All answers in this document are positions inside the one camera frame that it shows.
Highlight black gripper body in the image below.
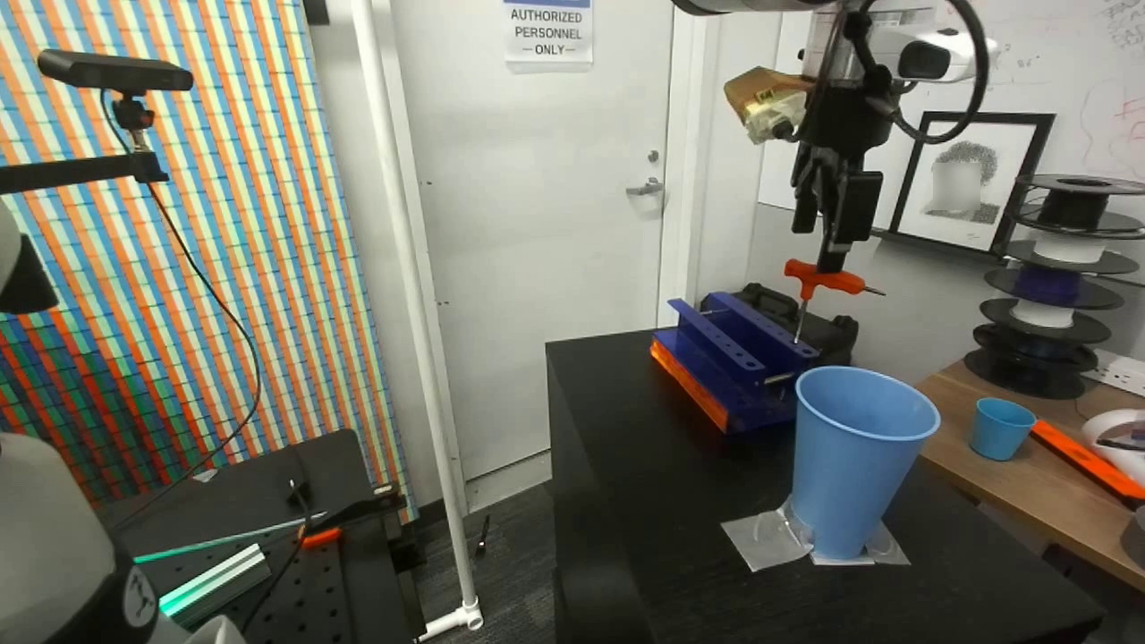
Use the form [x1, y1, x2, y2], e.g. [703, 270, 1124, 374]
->
[786, 111, 889, 241]

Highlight orange T-handle wrench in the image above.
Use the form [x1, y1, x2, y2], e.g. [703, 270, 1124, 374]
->
[781, 256, 891, 350]

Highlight large blue cup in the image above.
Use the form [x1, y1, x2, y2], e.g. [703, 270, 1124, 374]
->
[786, 363, 946, 565]

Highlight small blue cup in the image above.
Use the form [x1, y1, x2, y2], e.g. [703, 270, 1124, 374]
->
[966, 394, 1042, 466]

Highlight black bag behind rack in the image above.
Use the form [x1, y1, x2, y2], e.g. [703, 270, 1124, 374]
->
[737, 278, 862, 367]

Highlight framed portrait photo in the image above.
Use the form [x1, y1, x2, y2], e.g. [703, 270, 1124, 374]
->
[889, 107, 1059, 260]

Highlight blue rack with orange base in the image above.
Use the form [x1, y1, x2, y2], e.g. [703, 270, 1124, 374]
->
[646, 289, 831, 438]

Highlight white filament spool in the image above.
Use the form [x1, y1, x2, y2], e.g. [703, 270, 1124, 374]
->
[977, 296, 1113, 349]
[1010, 228, 1143, 277]

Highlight blue filament spool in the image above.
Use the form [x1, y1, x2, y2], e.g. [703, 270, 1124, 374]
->
[980, 260, 1126, 316]

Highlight black filament spool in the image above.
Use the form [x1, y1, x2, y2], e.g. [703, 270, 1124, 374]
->
[961, 336, 1093, 406]
[1028, 167, 1145, 241]

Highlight whiteboard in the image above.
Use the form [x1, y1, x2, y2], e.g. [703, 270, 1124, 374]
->
[762, 0, 1145, 245]

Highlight white door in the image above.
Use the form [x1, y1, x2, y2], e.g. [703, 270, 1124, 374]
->
[389, 0, 680, 482]

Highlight grey tape patch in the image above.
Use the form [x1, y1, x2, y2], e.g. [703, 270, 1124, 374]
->
[719, 504, 914, 578]

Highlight wooden desk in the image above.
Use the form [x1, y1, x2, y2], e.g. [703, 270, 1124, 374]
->
[917, 355, 1145, 597]

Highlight orange level bar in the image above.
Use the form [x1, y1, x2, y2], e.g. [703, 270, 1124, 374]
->
[1028, 415, 1145, 508]

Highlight white round desk item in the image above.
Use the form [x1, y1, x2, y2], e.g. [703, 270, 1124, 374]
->
[1076, 406, 1145, 482]

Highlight authorized personnel sign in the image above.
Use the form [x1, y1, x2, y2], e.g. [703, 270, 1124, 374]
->
[500, 0, 599, 68]

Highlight white PVC pipe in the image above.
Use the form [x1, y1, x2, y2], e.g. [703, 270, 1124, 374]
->
[341, 0, 489, 644]

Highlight black breadboard table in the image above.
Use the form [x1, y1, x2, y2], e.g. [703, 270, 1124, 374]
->
[95, 425, 423, 644]

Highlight green lit bar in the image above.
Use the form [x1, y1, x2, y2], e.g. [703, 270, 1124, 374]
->
[129, 511, 313, 573]
[155, 540, 274, 624]

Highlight black lamp shade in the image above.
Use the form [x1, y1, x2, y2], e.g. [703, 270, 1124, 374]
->
[0, 204, 66, 320]

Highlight white rounded machine housing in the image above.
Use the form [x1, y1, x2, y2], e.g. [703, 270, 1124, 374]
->
[0, 429, 124, 644]

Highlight gold wrist camera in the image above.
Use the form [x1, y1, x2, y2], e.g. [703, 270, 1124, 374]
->
[723, 65, 817, 147]

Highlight silver door handle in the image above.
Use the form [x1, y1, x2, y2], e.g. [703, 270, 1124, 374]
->
[623, 171, 669, 204]

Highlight orange clamp handle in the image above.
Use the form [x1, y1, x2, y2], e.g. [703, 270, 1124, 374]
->
[292, 522, 352, 554]

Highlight black camera cable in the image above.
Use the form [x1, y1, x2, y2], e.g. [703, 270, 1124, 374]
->
[100, 91, 270, 473]

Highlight colourful striped wall panel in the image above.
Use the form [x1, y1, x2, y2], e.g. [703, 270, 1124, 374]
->
[0, 0, 412, 508]

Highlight black stereo camera bar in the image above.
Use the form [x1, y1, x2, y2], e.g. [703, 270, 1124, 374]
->
[35, 47, 196, 97]

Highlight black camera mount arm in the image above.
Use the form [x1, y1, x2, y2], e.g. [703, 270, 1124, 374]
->
[0, 150, 171, 197]

